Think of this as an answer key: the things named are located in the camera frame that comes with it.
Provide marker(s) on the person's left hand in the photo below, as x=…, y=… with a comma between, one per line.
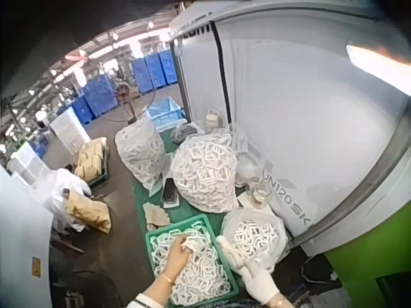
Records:
x=178, y=258

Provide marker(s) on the person's right hand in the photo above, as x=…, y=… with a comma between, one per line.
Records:
x=258, y=282

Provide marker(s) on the person's left fingers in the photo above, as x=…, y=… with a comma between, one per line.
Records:
x=188, y=246

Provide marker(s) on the person's right fingers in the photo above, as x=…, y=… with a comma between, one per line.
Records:
x=248, y=271

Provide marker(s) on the single white plastic frame part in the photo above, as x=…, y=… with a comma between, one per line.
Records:
x=190, y=244

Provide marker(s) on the heap of white plastic frames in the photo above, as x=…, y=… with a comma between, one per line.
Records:
x=199, y=272

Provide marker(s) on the open bag of white frames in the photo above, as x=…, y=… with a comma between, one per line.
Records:
x=257, y=237

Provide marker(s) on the green plastic crate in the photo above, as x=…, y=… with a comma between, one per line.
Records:
x=151, y=244

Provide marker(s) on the beige cloth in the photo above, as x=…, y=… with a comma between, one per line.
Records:
x=155, y=215

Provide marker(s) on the black flat tray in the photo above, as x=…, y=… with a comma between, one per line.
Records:
x=170, y=194

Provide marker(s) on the large round bag of frames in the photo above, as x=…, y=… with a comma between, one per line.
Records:
x=205, y=174

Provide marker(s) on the glass jar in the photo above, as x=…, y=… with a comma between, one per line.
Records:
x=259, y=192

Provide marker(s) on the clear empty plastic bag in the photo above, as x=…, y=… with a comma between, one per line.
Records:
x=245, y=167

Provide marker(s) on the brown paper sack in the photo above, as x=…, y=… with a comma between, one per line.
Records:
x=90, y=213

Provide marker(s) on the tall bag of white frames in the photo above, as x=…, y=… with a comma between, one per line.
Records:
x=139, y=150

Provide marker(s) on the dark plastic bag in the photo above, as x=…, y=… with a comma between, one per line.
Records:
x=184, y=132

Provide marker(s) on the green machine panel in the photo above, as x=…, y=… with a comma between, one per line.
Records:
x=369, y=231

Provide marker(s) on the pallet of brown sacks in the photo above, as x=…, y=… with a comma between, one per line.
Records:
x=91, y=160

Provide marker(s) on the blue plastic crate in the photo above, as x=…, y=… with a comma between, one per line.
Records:
x=165, y=110

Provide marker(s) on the standing floor fan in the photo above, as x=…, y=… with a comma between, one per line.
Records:
x=123, y=96

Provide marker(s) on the white machine housing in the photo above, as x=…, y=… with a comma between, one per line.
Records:
x=289, y=112

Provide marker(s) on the white cabinet with yellow label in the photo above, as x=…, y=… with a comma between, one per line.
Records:
x=22, y=240

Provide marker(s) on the stack of white crates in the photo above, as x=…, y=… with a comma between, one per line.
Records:
x=69, y=128

